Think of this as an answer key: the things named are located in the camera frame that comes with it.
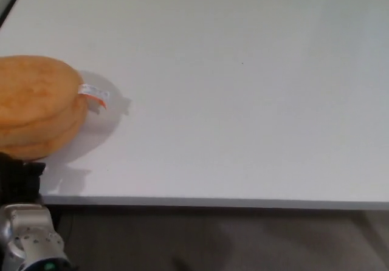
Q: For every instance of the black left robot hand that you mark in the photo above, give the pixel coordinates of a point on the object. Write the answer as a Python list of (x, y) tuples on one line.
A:
[(18, 180)]

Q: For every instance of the orange soft fabric bowl plate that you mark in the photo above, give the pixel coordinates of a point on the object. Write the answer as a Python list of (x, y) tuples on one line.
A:
[(36, 107)]

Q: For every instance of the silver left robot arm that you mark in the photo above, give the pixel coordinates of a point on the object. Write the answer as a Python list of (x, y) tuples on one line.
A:
[(27, 237)]

